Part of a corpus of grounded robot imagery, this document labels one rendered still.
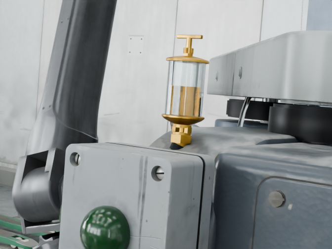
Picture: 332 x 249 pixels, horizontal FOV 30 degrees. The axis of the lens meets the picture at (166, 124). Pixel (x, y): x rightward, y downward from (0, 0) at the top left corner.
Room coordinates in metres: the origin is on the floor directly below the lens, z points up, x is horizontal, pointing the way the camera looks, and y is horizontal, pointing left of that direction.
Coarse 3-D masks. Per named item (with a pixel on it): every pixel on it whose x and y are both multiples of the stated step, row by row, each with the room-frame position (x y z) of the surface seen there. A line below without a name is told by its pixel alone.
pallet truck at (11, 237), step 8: (0, 216) 5.69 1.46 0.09; (8, 216) 5.72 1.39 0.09; (0, 224) 5.56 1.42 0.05; (8, 224) 5.50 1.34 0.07; (16, 224) 5.44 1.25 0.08; (0, 232) 5.10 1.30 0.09; (8, 232) 5.12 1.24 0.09; (48, 232) 5.25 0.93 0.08; (0, 240) 4.99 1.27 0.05; (8, 240) 4.94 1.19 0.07; (16, 240) 4.91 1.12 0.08; (24, 240) 4.94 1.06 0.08; (32, 240) 4.98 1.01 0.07; (24, 248) 4.85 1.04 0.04
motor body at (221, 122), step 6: (216, 120) 0.86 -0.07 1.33; (222, 120) 0.85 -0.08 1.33; (228, 120) 0.87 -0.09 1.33; (234, 120) 0.88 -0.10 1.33; (246, 120) 0.92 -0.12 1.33; (216, 126) 0.86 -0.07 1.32; (222, 126) 0.84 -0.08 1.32; (228, 126) 0.83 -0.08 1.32; (234, 126) 0.82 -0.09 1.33; (246, 126) 0.81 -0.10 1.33; (252, 126) 0.80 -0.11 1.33; (258, 126) 0.80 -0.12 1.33; (264, 126) 0.80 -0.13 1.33
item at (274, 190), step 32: (192, 128) 0.44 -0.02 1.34; (224, 128) 0.47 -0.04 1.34; (256, 128) 0.51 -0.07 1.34; (224, 160) 0.36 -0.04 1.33; (256, 160) 0.35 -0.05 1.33; (288, 160) 0.34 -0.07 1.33; (320, 160) 0.33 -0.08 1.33; (224, 192) 0.36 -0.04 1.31; (256, 192) 0.34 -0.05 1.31; (288, 192) 0.33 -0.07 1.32; (320, 192) 0.32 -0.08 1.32; (224, 224) 0.35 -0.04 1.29; (256, 224) 0.34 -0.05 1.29; (288, 224) 0.33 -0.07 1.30; (320, 224) 0.32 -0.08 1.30
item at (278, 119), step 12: (276, 108) 0.47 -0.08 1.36; (288, 108) 0.45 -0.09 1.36; (300, 108) 0.45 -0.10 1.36; (312, 108) 0.44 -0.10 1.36; (324, 108) 0.44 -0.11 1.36; (276, 120) 0.47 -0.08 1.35; (288, 120) 0.45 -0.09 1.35; (300, 120) 0.45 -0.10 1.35; (312, 120) 0.44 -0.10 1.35; (324, 120) 0.44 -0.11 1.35; (276, 132) 0.46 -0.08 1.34; (288, 132) 0.45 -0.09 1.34; (300, 132) 0.45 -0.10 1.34; (312, 132) 0.44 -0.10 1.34; (324, 132) 0.44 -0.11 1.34
